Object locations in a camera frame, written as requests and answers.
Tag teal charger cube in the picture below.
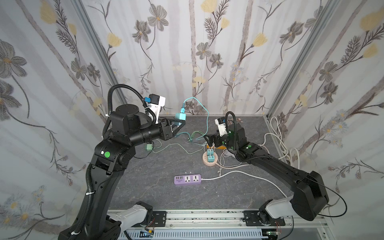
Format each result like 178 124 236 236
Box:
207 150 215 162
175 112 187 121

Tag orange power strip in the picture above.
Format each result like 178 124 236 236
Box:
206 145 226 150

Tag light green multi-head cable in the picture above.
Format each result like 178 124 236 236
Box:
151 130 208 155

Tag teal multi-head cable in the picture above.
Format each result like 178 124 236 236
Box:
181 97 210 142

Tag white charging cable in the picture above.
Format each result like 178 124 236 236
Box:
215 149 241 176

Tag purple power strip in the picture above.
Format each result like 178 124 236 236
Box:
174 174 202 186

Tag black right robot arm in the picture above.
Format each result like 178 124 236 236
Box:
204 125 329 225

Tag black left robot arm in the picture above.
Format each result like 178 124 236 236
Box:
58 84 186 240

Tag pink round power strip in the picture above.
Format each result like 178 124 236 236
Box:
202 152 218 167

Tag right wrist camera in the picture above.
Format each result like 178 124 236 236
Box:
215 117 228 137

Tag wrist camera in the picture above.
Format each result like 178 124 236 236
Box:
215 117 228 137
144 94 166 118

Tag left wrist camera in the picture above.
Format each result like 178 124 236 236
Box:
144 94 166 118

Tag pink round strip cord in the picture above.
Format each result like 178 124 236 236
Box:
217 163 251 169

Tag white power cord bundle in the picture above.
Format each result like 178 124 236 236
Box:
200 116 301 199

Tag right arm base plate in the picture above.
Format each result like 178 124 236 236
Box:
243 210 286 227

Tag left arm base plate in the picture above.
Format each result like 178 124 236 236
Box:
147 211 167 228

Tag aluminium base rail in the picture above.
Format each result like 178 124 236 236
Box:
119 209 334 240

